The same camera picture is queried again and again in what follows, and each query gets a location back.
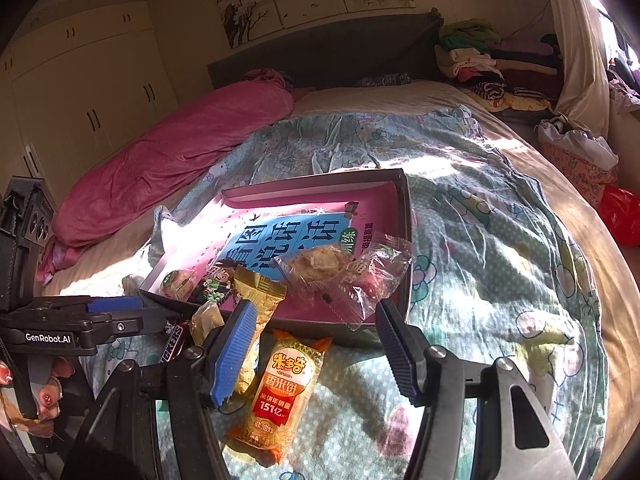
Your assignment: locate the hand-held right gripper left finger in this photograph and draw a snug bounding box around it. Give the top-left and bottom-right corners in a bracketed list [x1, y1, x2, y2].
[60, 300, 258, 480]

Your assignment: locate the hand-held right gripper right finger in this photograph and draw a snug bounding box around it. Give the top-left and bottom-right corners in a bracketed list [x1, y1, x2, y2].
[375, 300, 576, 480]

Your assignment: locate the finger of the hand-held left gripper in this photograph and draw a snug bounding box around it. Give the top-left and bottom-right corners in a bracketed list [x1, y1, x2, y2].
[87, 292, 188, 336]

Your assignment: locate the clear yellow pastry packet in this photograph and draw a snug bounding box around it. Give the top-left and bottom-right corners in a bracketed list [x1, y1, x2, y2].
[190, 302, 227, 346]

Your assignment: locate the orange rice cracker packet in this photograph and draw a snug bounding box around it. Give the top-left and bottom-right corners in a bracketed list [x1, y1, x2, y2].
[227, 327, 333, 466]

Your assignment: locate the brown chocolate bar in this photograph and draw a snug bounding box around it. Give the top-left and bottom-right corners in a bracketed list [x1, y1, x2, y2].
[157, 320, 188, 366]

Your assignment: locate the round cookie packet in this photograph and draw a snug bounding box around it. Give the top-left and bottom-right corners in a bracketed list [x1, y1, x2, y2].
[160, 269, 198, 301]

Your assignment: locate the yellow striped cake packet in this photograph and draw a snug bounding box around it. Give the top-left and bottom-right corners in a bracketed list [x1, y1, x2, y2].
[232, 265, 288, 396]

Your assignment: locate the green pea snack packet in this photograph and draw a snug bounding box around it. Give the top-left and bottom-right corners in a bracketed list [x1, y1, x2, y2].
[192, 265, 236, 306]

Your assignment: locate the pink cardboard box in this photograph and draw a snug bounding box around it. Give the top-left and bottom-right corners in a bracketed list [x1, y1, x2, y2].
[140, 167, 416, 348]

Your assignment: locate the clear fried pastry packet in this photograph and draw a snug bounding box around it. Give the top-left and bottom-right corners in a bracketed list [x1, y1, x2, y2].
[272, 230, 416, 331]

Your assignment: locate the person's left hand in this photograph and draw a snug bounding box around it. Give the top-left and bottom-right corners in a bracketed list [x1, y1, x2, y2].
[0, 357, 76, 423]

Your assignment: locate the pink book with blue label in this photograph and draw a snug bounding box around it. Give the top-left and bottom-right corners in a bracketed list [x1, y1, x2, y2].
[165, 200, 401, 321]

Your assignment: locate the cartoon cat printed blanket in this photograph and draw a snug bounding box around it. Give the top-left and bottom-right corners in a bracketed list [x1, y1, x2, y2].
[90, 105, 608, 480]

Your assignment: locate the pink duvet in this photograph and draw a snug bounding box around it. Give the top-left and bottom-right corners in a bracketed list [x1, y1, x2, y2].
[37, 67, 296, 286]

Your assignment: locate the cream wardrobe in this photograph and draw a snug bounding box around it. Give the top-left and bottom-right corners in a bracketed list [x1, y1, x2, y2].
[0, 0, 181, 201]

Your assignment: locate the floral bag with white cloth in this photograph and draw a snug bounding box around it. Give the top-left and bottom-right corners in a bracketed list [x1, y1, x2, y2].
[535, 115, 621, 206]

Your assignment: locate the red plastic bag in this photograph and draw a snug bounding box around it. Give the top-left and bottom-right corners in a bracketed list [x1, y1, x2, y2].
[597, 185, 640, 248]

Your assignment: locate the dark patterned pillow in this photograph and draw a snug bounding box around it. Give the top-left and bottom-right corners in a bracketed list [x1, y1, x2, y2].
[352, 72, 413, 88]

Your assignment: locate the pile of folded clothes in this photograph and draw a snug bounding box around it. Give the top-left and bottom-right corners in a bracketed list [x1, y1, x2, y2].
[435, 19, 563, 111]

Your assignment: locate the dark bed headboard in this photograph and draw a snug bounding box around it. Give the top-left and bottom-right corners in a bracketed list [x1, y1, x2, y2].
[207, 10, 446, 93]

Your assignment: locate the beige curtain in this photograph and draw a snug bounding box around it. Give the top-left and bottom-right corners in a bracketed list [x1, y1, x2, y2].
[537, 0, 613, 138]

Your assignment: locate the heap of clothes by window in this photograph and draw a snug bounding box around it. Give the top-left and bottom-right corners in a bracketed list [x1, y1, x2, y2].
[605, 25, 640, 111]

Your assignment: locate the window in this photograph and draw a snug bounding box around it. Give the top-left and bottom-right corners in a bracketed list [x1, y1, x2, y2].
[590, 0, 640, 61]

